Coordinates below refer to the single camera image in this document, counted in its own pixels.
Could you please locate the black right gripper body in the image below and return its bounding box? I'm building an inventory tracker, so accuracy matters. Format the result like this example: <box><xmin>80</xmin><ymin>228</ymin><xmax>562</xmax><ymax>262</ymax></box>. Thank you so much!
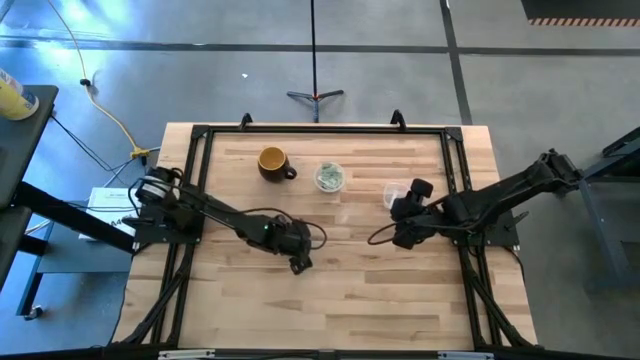
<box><xmin>389</xmin><ymin>192</ymin><xmax>434</xmax><ymax>232</ymax></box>

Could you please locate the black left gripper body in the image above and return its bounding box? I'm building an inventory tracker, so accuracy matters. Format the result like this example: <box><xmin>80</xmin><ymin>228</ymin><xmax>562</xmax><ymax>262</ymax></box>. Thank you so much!
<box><xmin>284</xmin><ymin>232</ymin><xmax>314</xmax><ymax>262</ymax></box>

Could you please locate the clear round plastic container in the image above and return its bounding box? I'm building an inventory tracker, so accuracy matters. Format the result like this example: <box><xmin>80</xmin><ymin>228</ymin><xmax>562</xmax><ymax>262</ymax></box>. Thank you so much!
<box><xmin>312</xmin><ymin>160</ymin><xmax>347</xmax><ymax>194</ymax></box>
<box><xmin>381</xmin><ymin>180</ymin><xmax>412</xmax><ymax>211</ymax></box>

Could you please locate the green banknote bundle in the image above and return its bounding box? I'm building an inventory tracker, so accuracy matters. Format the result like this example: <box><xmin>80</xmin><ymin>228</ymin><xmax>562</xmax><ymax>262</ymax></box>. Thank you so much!
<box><xmin>317</xmin><ymin>163</ymin><xmax>345</xmax><ymax>191</ymax></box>

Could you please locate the dark mug yellow inside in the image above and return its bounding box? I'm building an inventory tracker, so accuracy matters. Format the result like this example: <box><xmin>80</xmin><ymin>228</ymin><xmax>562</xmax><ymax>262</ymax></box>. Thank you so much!
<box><xmin>257</xmin><ymin>146</ymin><xmax>299</xmax><ymax>184</ymax></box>

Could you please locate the black tripod stand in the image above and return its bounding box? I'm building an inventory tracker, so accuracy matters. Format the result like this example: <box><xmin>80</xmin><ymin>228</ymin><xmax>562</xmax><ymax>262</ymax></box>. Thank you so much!
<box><xmin>286</xmin><ymin>0</ymin><xmax>346</xmax><ymax>124</ymax></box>

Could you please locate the white printed paper sheet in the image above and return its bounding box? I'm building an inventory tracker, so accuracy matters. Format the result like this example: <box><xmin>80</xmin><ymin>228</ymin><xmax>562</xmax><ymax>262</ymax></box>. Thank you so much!
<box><xmin>79</xmin><ymin>186</ymin><xmax>146</xmax><ymax>240</ymax></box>

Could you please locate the black hazard-striped floor mat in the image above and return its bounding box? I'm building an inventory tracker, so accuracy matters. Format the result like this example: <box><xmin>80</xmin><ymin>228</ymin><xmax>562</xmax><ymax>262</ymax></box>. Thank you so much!
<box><xmin>519</xmin><ymin>0</ymin><xmax>640</xmax><ymax>28</ymax></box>

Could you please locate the black side table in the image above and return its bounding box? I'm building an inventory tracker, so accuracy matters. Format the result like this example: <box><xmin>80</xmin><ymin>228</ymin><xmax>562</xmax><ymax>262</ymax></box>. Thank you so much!
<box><xmin>0</xmin><ymin>84</ymin><xmax>137</xmax><ymax>321</ymax></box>

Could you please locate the yellow cylindrical canister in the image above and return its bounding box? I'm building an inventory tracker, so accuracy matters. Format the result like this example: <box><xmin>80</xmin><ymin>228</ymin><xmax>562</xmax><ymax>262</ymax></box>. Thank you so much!
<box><xmin>0</xmin><ymin>68</ymin><xmax>41</xmax><ymax>122</ymax></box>

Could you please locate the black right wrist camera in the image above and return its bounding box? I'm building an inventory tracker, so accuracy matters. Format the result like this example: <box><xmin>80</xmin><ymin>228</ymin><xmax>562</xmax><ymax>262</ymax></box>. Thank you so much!
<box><xmin>410</xmin><ymin>178</ymin><xmax>436</xmax><ymax>200</ymax></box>

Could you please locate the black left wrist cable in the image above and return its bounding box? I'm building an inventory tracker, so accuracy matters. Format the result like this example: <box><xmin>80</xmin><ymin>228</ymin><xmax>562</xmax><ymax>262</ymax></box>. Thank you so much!
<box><xmin>239</xmin><ymin>207</ymin><xmax>329</xmax><ymax>251</ymax></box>

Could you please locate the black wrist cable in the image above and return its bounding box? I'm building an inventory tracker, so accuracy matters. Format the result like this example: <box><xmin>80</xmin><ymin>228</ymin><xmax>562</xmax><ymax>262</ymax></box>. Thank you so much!
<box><xmin>239</xmin><ymin>207</ymin><xmax>329</xmax><ymax>251</ymax></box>
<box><xmin>367</xmin><ymin>221</ymin><xmax>474</xmax><ymax>247</ymax></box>

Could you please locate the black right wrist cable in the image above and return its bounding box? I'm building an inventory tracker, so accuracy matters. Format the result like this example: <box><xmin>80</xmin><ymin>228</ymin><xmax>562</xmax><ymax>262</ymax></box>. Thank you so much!
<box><xmin>367</xmin><ymin>221</ymin><xmax>474</xmax><ymax>247</ymax></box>

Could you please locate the black aluminium rig frame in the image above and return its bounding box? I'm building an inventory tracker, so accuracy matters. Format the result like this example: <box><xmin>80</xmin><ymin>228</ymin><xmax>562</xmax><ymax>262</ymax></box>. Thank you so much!
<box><xmin>0</xmin><ymin>108</ymin><xmax>640</xmax><ymax>360</ymax></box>

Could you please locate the yellow power cable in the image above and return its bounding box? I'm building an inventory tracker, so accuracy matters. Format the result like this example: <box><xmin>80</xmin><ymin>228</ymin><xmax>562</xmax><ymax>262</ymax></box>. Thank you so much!
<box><xmin>46</xmin><ymin>0</ymin><xmax>152</xmax><ymax>161</ymax></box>

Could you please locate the dark metal cart frame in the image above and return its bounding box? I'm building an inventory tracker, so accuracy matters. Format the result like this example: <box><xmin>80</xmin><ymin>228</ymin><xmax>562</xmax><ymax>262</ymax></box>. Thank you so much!
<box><xmin>551</xmin><ymin>124</ymin><xmax>640</xmax><ymax>294</ymax></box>

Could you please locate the black floor cable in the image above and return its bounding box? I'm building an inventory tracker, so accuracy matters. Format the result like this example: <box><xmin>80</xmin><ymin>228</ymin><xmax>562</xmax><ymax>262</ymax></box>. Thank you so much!
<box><xmin>49</xmin><ymin>114</ymin><xmax>139</xmax><ymax>174</ymax></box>

